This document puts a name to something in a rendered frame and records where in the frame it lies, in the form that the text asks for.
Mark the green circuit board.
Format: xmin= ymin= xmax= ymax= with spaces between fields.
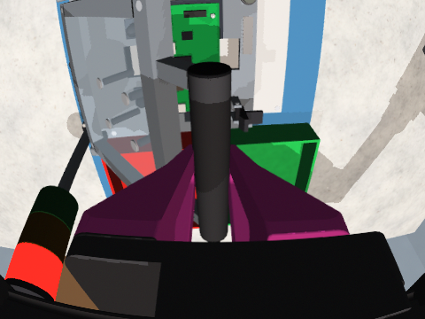
xmin=171 ymin=3 xmax=220 ymax=113

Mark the red bin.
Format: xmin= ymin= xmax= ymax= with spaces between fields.
xmin=101 ymin=131 xmax=198 ymax=229

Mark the green open-top bin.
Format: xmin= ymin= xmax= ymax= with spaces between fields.
xmin=230 ymin=123 xmax=320 ymax=193

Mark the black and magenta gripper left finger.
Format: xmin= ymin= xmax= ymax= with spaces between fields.
xmin=74 ymin=144 xmax=196 ymax=241

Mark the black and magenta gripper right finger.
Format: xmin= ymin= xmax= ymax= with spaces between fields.
xmin=228 ymin=144 xmax=350 ymax=241

